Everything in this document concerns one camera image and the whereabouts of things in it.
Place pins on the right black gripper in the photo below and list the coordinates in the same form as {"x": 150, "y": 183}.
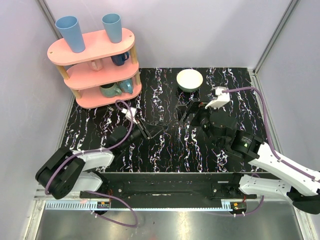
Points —
{"x": 183, "y": 111}

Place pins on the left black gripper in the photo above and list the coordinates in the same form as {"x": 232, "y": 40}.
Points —
{"x": 145, "y": 129}

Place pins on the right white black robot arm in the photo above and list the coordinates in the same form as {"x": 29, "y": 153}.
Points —
{"x": 295, "y": 183}

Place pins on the pink three-tier shelf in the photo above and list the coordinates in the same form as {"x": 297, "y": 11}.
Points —
{"x": 83, "y": 81}

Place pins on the left light blue tumbler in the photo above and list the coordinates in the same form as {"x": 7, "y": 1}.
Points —
{"x": 69, "y": 28}

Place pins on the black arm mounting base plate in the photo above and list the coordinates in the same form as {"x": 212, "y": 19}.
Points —
{"x": 208, "y": 185}

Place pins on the light blue butterfly mug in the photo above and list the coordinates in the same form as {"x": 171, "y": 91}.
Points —
{"x": 126, "y": 86}

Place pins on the right light blue tumbler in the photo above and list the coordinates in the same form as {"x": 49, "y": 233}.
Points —
{"x": 113, "y": 27}

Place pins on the green glazed mug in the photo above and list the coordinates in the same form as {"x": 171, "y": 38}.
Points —
{"x": 110, "y": 90}

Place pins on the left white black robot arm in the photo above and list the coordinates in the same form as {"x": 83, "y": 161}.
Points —
{"x": 66, "y": 170}

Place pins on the slotted white cable duct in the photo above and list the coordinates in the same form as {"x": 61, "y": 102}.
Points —
{"x": 96, "y": 205}

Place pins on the cream white bowl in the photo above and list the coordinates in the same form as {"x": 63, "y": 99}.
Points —
{"x": 189, "y": 80}

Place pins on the pink mug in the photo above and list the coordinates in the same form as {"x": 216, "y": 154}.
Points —
{"x": 96, "y": 65}

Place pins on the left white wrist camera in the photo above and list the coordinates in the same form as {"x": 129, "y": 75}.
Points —
{"x": 130, "y": 114}

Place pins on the light blue tumbler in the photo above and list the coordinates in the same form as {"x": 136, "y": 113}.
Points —
{"x": 69, "y": 28}
{"x": 113, "y": 27}

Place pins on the black marble pattern mat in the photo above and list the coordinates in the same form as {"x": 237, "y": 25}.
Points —
{"x": 181, "y": 148}

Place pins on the dark blue mug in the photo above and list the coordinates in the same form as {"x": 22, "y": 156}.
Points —
{"x": 120, "y": 59}

